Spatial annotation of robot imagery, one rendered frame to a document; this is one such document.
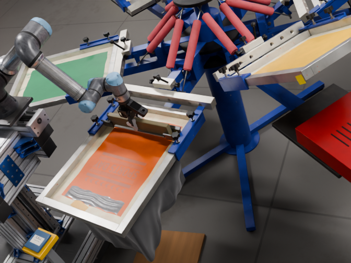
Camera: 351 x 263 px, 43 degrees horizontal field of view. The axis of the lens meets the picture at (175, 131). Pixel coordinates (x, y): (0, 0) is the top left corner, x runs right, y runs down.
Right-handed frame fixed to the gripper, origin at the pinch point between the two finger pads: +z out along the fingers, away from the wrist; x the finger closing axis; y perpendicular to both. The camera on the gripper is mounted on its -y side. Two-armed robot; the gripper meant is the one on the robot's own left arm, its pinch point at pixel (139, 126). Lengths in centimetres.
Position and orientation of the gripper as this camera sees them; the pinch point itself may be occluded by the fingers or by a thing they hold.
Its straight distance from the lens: 244.3
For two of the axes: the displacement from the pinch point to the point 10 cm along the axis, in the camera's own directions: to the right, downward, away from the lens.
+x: -4.8, 7.0, -5.2
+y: -8.2, -1.7, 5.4
